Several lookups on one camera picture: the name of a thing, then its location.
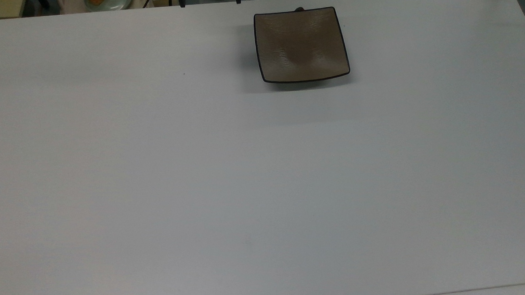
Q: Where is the pale green bowl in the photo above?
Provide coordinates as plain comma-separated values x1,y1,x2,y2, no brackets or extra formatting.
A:
84,0,134,13

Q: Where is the square brown ceramic plate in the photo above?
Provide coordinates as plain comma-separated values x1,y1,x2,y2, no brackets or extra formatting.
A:
253,6,351,85

